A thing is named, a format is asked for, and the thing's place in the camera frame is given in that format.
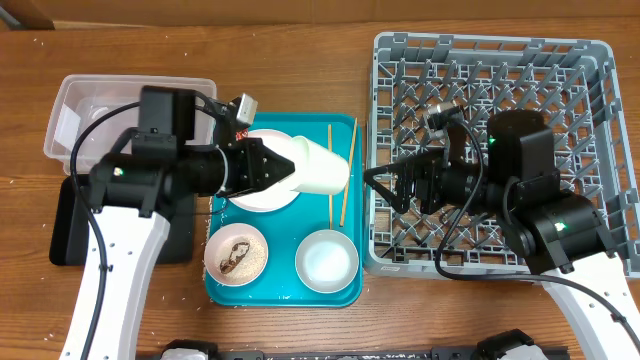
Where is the pink bowl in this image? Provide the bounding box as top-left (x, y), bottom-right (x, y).
top-left (204, 223), bottom-right (269, 287)

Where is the clear plastic storage bin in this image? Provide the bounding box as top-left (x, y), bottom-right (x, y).
top-left (43, 74), bottom-right (217, 174)

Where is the white paper cup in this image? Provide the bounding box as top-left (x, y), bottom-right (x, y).
top-left (289, 136), bottom-right (350, 195)

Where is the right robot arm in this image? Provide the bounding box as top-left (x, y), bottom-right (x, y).
top-left (364, 104), bottom-right (639, 359)

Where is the white round plate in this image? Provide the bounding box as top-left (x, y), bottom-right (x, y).
top-left (231, 129), bottom-right (299, 213)

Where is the teal serving tray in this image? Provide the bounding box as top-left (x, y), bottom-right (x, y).
top-left (205, 113), bottom-right (366, 307)

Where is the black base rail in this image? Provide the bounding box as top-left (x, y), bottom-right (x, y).
top-left (134, 344), bottom-right (571, 360)

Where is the grey dishwasher rack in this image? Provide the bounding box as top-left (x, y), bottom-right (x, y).
top-left (364, 32), bottom-right (639, 279)

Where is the wooden chopstick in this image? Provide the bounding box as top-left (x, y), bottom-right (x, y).
top-left (327, 124), bottom-right (333, 229)
top-left (339, 117), bottom-right (358, 227)

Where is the right wooden chopstick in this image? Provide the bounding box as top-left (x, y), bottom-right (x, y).
top-left (339, 117), bottom-right (358, 227)

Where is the red snack wrapper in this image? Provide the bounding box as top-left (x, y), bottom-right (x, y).
top-left (236, 129), bottom-right (248, 141)

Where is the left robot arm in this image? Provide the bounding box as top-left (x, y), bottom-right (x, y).
top-left (61, 86), bottom-right (295, 359)

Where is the black plastic tray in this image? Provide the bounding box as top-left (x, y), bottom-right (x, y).
top-left (49, 176), bottom-right (196, 266)

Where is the left wooden chopstick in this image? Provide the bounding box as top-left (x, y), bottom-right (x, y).
top-left (327, 124), bottom-right (333, 229)

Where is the grey bowl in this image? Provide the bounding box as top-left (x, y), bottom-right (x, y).
top-left (295, 229), bottom-right (360, 294)

